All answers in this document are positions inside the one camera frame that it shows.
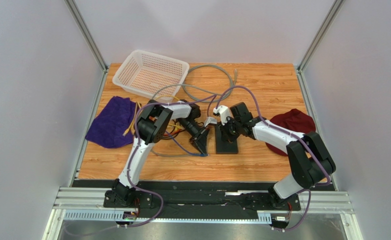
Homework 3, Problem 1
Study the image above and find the black network switch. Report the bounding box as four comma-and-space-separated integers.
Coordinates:
215, 125, 239, 155

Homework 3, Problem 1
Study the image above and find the blue ethernet cable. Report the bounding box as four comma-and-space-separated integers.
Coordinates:
164, 130, 209, 157

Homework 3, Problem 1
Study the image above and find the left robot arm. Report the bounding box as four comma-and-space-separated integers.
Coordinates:
106, 99, 209, 207

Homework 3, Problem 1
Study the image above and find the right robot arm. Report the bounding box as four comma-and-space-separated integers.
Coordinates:
213, 102, 336, 209

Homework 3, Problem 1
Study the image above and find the dark red cloth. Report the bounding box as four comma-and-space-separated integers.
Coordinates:
265, 108, 317, 157

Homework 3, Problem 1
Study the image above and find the white perforated plastic basket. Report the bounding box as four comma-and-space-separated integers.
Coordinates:
112, 50, 190, 101

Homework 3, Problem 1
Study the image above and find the purple cloth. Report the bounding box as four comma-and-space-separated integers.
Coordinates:
84, 96, 137, 149

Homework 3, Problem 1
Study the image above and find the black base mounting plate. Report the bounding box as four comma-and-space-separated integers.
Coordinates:
103, 189, 302, 211

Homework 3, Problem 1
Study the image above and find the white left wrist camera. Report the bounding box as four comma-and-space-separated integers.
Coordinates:
203, 116, 218, 127

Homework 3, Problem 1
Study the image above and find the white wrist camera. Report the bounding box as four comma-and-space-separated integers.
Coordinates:
203, 116, 218, 127
213, 105, 231, 126

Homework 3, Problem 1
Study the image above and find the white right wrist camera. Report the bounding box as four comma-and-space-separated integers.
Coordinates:
213, 105, 231, 126

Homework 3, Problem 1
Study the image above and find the black ethernet cable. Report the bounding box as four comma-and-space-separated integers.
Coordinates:
163, 118, 191, 139

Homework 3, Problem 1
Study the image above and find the red ethernet cable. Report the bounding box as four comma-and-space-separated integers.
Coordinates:
163, 126, 186, 138

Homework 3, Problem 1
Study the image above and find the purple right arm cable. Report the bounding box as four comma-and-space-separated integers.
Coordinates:
214, 85, 332, 233

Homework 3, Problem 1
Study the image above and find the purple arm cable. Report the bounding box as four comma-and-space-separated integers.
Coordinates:
117, 94, 218, 229
214, 85, 332, 233

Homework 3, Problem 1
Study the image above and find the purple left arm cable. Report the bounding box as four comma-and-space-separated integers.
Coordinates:
117, 94, 218, 229

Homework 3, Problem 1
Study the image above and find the long grey coiled cable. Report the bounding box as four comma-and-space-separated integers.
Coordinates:
148, 63, 239, 104

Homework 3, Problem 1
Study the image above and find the aluminium frame rail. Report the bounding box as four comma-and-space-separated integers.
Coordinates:
53, 187, 354, 224

